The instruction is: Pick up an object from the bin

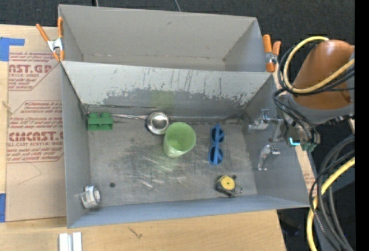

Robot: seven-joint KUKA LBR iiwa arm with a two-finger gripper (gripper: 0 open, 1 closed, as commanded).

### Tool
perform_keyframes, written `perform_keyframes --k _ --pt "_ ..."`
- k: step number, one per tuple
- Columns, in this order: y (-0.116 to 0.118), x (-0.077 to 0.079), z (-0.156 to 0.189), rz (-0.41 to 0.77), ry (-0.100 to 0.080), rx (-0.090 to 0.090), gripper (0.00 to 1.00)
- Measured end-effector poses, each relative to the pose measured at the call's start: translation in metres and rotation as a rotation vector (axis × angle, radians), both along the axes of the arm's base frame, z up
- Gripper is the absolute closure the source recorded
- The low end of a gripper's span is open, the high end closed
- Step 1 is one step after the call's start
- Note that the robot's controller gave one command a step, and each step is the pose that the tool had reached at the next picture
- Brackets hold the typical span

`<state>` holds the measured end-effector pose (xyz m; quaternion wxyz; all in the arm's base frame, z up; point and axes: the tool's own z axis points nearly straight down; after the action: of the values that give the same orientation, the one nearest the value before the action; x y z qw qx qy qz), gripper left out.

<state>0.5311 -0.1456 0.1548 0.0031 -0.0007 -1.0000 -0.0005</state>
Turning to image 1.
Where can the light green plastic cup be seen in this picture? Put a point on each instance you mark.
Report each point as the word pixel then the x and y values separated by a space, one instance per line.
pixel 178 140

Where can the yellow and black tape measure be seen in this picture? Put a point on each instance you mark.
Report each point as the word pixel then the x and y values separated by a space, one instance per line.
pixel 226 184

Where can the blue sunglasses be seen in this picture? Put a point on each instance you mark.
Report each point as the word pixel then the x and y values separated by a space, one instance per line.
pixel 216 154

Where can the shiny metal round bowl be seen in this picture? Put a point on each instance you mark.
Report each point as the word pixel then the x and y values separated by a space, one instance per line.
pixel 157 123

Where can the small clear glass jar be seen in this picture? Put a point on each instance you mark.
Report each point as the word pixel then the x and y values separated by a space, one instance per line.
pixel 90 196

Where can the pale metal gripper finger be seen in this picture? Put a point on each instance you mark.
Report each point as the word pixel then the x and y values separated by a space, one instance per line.
pixel 261 123
pixel 265 156

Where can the grey metal bin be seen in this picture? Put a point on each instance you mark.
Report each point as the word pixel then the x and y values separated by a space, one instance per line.
pixel 161 88

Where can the green toy brick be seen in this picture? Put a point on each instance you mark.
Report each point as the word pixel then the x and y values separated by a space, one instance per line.
pixel 99 121

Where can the brown cardboard board red print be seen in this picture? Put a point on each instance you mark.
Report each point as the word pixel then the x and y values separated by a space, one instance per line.
pixel 34 157

